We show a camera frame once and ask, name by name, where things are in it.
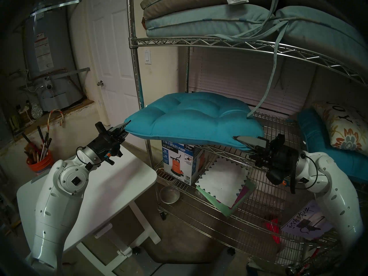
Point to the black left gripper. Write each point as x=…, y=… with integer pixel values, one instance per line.
x=106, y=144

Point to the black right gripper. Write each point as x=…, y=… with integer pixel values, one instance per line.
x=280, y=160

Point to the teal tufted seat cushion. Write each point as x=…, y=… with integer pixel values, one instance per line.
x=313, y=134
x=189, y=120

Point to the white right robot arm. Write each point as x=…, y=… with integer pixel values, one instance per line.
x=336, y=192

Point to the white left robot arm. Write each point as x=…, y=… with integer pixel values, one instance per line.
x=57, y=197

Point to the light blue chair cushion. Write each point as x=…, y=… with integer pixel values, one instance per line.
x=201, y=19
x=316, y=25

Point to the taupe chair cushion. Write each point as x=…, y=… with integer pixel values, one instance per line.
x=184, y=3

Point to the white rolling overbed table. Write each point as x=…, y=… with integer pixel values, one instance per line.
x=123, y=174

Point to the white zigzag edged paper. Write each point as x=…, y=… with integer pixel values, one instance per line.
x=221, y=183

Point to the pink paper sheet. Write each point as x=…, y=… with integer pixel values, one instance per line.
x=243, y=196

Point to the utility pump cardboard box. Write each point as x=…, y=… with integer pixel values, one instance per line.
x=178, y=163

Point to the green paper sheet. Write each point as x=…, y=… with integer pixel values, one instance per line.
x=224, y=210

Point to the striped candy cane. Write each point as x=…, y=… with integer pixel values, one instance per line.
x=49, y=117

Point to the white window blinds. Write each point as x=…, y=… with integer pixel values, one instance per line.
x=230, y=71

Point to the clear glass bowl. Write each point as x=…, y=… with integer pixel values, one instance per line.
x=169, y=195

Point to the white panel door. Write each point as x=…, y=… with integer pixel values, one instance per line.
x=115, y=48

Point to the red crumpled item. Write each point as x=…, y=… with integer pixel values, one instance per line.
x=273, y=229

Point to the crumpled foil lump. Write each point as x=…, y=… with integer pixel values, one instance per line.
x=36, y=111

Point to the orange plastic bucket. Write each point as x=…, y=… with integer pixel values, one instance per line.
x=40, y=164

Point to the floor lamp cardboard box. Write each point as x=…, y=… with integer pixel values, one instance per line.
x=307, y=220

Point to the floral print throw pillow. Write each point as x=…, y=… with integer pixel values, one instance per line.
x=345, y=128

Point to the grey water heater tank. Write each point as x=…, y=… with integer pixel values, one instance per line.
x=51, y=48

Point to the white light switch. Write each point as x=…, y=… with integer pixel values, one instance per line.
x=147, y=57

